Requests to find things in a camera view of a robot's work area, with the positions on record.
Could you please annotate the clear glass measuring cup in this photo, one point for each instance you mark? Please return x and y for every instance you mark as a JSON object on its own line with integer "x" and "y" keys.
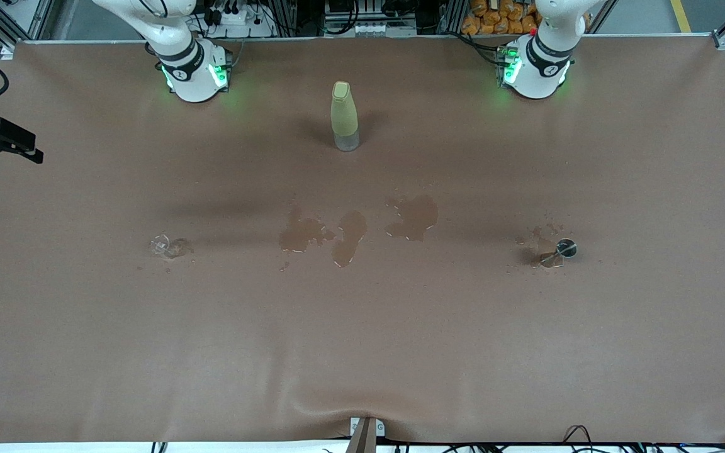
{"x": 161, "y": 246}

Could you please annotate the steel double jigger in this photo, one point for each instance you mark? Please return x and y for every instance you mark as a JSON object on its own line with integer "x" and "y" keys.
{"x": 567, "y": 248}

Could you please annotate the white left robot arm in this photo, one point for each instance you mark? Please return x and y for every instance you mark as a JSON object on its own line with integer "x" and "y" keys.
{"x": 539, "y": 69}

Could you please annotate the spilled liquid puddle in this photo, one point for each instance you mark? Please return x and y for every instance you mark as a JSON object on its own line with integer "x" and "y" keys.
{"x": 545, "y": 246}
{"x": 351, "y": 233}
{"x": 303, "y": 236}
{"x": 416, "y": 217}

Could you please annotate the white power strip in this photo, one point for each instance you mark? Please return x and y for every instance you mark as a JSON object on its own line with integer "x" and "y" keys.
{"x": 233, "y": 17}

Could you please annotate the bag of orange snacks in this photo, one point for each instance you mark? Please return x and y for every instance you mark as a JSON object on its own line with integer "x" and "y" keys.
{"x": 494, "y": 22}

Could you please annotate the yellow-green bottle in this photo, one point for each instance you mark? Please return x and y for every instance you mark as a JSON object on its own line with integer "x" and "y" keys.
{"x": 343, "y": 113}

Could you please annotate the white terminal strip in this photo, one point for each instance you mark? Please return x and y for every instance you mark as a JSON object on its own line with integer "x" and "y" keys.
{"x": 369, "y": 29}

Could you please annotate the brown table mat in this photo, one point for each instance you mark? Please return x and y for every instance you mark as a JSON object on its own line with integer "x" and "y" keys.
{"x": 362, "y": 346}

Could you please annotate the table edge clamp bracket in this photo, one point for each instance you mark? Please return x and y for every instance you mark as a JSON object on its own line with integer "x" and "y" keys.
{"x": 365, "y": 437}

